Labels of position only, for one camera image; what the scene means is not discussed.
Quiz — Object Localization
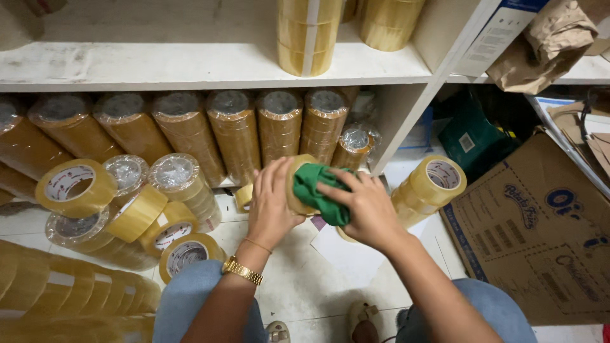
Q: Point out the thin gold bracelet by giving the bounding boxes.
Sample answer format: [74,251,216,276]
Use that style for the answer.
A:
[243,237,273,255]

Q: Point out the white and blue box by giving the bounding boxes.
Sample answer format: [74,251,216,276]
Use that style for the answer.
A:
[452,0,550,78]

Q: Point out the tape stack with white strip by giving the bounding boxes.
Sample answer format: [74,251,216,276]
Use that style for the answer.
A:
[277,0,344,78]

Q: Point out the short wrapped tape tube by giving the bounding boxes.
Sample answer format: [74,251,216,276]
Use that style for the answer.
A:
[331,124,382,172]

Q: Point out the person's right sandal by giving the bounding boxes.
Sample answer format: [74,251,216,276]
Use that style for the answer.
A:
[346,300,383,343]

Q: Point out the person's blue jeans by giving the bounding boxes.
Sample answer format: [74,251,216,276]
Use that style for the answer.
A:
[152,259,539,343]

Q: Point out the row of wrapped tape tubes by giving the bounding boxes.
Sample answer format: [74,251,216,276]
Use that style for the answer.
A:
[0,87,360,206]

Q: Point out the plastic wrapped tape tube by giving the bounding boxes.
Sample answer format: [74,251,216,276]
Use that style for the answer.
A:
[102,154,150,206]
[45,207,159,272]
[147,152,223,234]

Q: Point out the person's left sandal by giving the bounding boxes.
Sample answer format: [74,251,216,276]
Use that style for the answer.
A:
[264,320,292,343]

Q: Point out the dark green packet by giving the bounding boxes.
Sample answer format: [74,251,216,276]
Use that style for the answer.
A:
[437,94,512,185]

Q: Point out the plain yellowish tape stack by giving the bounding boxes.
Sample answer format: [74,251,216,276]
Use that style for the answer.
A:
[358,0,426,52]

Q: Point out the printed brown cardboard carton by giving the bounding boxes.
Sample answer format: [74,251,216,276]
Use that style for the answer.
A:
[439,132,610,327]

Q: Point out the loose tape roll white core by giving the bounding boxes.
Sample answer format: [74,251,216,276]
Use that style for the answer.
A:
[138,201,199,258]
[105,184,169,244]
[158,233,227,286]
[35,158,118,219]

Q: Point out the person's right hand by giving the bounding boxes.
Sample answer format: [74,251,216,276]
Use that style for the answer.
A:
[317,168,411,254]

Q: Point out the gold wrist watch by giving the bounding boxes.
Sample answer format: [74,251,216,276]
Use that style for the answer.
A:
[222,256,264,286]

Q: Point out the person's sandal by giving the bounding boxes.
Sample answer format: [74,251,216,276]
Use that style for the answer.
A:
[264,320,292,343]
[346,300,383,343]

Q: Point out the crumpled brown paper bag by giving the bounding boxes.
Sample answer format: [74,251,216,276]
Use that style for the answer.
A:
[485,0,599,95]

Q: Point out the unwrapped tape roll stack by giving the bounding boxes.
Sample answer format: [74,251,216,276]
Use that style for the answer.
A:
[390,154,468,230]

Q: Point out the person's left hand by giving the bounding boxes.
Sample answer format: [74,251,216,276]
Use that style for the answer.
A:
[247,157,308,249]

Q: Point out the green cloth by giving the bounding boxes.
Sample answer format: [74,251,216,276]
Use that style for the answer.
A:
[292,163,354,227]

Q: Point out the clear yellowish tape roll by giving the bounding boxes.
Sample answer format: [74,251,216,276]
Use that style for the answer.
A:
[285,153,326,216]

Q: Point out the white paper sheet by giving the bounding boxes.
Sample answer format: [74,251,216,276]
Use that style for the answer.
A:
[310,215,430,289]

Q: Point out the heap of flat cardboard sheets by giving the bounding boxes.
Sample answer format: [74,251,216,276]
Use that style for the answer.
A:
[525,94,610,200]

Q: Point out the white shelf unit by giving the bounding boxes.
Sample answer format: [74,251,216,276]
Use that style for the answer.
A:
[0,0,610,187]

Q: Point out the small narrow tape roll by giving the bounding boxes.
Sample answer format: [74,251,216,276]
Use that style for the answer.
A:
[235,183,254,213]

